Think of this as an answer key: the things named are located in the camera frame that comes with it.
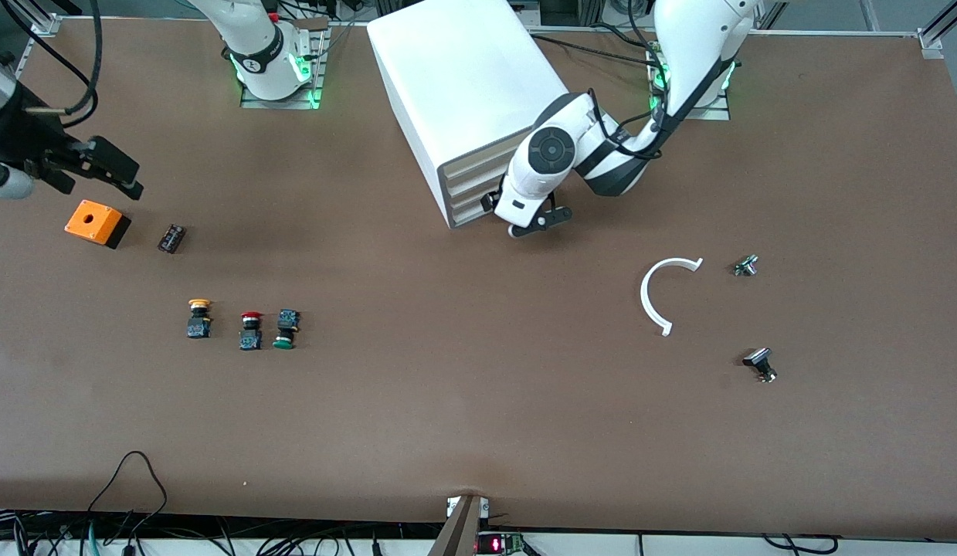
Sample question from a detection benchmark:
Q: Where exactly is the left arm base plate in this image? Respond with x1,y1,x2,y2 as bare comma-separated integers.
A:
648,31,732,121

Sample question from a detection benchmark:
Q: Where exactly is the black square push button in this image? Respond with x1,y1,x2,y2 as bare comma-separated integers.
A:
742,347,778,384

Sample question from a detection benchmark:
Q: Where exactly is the black cable behind cabinet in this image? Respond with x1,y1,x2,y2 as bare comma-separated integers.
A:
527,31,658,69

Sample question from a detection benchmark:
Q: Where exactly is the device with red display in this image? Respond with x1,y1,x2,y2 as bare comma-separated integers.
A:
477,531,527,556

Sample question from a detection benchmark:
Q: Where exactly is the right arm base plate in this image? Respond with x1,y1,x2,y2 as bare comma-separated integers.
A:
240,27,329,110

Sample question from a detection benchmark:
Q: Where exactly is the white drawer cabinet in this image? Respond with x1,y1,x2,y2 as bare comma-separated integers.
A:
368,0,572,230

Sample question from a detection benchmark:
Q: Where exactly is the white plastic drawer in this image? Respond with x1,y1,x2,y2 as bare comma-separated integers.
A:
447,185,518,230

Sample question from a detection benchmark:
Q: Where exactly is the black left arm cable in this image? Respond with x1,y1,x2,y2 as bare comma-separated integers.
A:
586,0,740,161

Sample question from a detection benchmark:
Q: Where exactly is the black looped cable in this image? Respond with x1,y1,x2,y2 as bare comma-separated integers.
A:
87,451,169,535

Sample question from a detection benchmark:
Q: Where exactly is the aluminium frame corner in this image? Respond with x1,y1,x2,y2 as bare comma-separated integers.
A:
7,0,63,36
917,0,957,59

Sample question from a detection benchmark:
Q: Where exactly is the white semicircular plastic clamp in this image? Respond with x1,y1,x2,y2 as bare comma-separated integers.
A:
640,257,704,337

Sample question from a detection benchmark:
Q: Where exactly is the green push button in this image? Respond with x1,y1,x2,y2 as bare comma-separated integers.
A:
273,309,301,350

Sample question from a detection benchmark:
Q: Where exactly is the brown camera post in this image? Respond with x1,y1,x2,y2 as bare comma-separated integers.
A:
428,494,487,556

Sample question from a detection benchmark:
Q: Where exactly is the orange button enclosure box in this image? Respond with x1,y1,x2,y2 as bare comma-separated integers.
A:
64,200,131,249

